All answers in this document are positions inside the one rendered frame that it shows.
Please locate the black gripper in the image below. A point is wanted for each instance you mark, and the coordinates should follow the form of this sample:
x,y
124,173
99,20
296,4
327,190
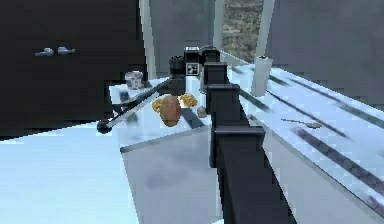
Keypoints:
x,y
176,71

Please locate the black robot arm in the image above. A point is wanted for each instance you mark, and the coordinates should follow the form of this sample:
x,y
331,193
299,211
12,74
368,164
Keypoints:
x,y
245,173

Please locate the oblong orange brown fruit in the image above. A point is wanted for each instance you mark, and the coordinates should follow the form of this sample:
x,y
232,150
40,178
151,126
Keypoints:
x,y
170,110

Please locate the yellow crumbly food piece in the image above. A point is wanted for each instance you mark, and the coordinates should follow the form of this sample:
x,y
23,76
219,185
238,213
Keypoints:
x,y
156,106
189,100

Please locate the grey metal cup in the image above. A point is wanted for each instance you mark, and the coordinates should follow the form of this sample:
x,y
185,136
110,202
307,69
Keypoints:
x,y
134,80

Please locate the small grey lump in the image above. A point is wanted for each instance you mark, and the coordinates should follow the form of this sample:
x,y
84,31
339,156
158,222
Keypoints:
x,y
201,112

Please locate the black fridge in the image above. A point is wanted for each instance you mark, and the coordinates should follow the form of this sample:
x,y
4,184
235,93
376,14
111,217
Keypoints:
x,y
70,83

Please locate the white tall cylinder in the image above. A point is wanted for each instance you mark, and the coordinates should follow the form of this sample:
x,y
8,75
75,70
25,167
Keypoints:
x,y
261,78

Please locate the white framed window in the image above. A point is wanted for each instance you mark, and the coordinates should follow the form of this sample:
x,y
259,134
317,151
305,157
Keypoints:
x,y
241,30

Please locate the white kitchen counter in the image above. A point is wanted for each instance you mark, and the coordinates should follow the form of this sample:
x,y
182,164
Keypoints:
x,y
300,110

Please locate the grey spoon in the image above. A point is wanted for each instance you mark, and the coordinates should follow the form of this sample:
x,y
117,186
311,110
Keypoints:
x,y
308,124

